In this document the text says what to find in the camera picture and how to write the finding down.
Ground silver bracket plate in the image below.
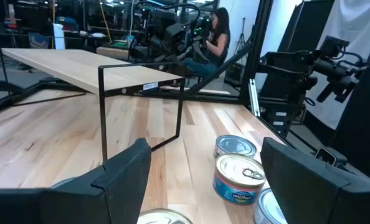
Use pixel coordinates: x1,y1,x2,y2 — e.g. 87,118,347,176
248,78,261,118

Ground black control box white labels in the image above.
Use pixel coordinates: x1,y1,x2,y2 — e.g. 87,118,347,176
259,104,307,139

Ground wooden shelf black metal frame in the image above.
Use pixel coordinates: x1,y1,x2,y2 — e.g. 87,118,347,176
1,47,186,162

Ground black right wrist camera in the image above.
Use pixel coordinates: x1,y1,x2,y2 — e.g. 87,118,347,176
320,35,350,59

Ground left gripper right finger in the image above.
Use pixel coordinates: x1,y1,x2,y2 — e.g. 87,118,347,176
259,136,370,224

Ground black backdrop panel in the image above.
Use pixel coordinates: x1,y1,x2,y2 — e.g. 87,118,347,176
277,0,335,54

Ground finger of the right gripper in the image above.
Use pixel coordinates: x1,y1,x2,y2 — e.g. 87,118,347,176
315,81,334,103
334,88,349,104

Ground blue Wild Planet tuna can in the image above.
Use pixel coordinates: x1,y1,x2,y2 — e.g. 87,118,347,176
212,152,267,206
137,208,194,224

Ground white board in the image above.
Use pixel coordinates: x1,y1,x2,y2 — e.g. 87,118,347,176
52,23,66,50

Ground black aluminium rig frame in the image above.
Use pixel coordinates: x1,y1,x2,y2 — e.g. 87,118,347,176
0,0,275,118

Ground person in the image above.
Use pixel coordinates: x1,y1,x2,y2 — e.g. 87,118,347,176
184,6,232,78

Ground yellow hanging cable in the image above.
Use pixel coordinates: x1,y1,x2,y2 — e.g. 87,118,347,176
98,0,113,44

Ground black side panel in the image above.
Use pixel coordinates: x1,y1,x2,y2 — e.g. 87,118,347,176
330,26,370,184

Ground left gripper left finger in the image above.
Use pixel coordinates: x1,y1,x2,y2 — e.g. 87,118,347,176
0,138,152,224

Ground black background robot rig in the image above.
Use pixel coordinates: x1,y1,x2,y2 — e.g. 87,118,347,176
131,0,211,68

